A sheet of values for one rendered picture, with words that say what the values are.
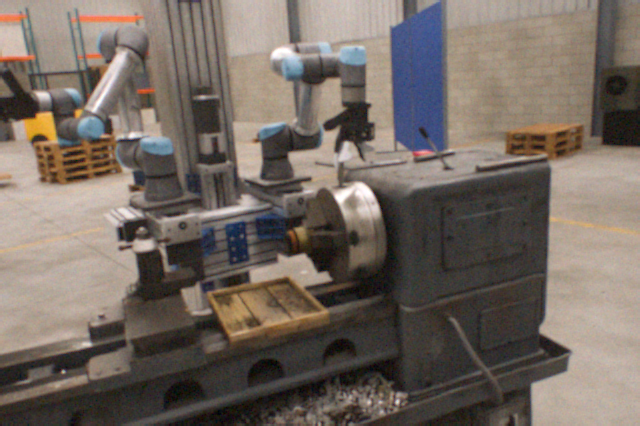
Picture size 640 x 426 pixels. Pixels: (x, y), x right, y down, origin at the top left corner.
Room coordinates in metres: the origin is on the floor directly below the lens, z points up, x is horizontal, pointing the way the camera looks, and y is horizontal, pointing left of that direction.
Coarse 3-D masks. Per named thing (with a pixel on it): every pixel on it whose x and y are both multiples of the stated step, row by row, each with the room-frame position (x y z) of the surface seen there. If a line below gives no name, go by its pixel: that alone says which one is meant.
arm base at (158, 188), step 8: (152, 176) 2.01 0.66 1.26; (160, 176) 2.01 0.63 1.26; (168, 176) 2.03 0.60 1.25; (176, 176) 2.07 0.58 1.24; (152, 184) 2.01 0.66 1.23; (160, 184) 2.01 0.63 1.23; (168, 184) 2.02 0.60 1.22; (176, 184) 2.05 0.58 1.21; (144, 192) 2.04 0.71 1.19; (152, 192) 2.01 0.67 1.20; (160, 192) 2.00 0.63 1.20; (168, 192) 2.01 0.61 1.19; (176, 192) 2.03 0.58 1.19; (144, 200) 2.04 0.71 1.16; (152, 200) 2.00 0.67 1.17; (160, 200) 1.99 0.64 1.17; (168, 200) 2.00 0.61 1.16
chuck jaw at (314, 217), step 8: (312, 200) 1.72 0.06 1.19; (312, 208) 1.70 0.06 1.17; (320, 208) 1.71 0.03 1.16; (304, 216) 1.70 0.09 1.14; (312, 216) 1.68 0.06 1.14; (320, 216) 1.69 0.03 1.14; (304, 224) 1.66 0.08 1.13; (312, 224) 1.66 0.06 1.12; (320, 224) 1.67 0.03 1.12; (328, 224) 1.69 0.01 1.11
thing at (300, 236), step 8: (288, 232) 1.61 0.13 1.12; (296, 232) 1.61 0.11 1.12; (304, 232) 1.61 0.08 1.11; (312, 232) 1.63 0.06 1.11; (288, 240) 1.60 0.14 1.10; (296, 240) 1.60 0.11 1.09; (304, 240) 1.60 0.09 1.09; (288, 248) 1.63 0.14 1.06; (296, 248) 1.59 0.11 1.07; (304, 248) 1.60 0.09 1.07
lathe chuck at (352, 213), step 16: (320, 192) 1.72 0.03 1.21; (336, 192) 1.63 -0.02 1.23; (352, 192) 1.64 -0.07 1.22; (336, 208) 1.60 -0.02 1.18; (352, 208) 1.58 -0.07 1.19; (368, 208) 1.59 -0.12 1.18; (336, 224) 1.61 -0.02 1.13; (352, 224) 1.55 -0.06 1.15; (368, 224) 1.56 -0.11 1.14; (368, 240) 1.55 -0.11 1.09; (336, 256) 1.63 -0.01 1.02; (352, 256) 1.53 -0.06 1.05; (368, 256) 1.55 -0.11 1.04; (336, 272) 1.64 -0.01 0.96; (352, 272) 1.56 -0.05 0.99; (368, 272) 1.60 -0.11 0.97
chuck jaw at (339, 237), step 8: (320, 232) 1.62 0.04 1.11; (328, 232) 1.60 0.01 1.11; (336, 232) 1.58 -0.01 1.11; (344, 232) 1.56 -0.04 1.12; (352, 232) 1.54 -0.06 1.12; (312, 240) 1.59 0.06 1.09; (320, 240) 1.58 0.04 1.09; (328, 240) 1.57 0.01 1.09; (336, 240) 1.54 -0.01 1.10; (344, 240) 1.55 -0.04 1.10; (352, 240) 1.54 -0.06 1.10
